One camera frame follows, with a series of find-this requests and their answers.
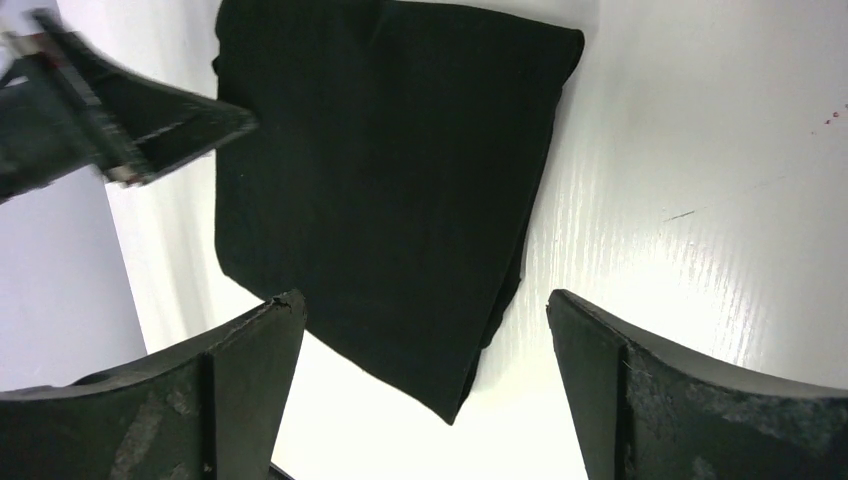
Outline black t shirt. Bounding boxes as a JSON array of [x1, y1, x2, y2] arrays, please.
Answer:
[[213, 1, 585, 423]]

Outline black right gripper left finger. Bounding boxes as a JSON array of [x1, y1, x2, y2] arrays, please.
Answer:
[[1, 290, 307, 479]]

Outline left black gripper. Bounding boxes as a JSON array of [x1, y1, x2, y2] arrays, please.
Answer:
[[1, 9, 257, 202]]

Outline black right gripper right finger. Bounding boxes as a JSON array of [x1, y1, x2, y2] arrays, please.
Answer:
[[547, 290, 847, 479]]

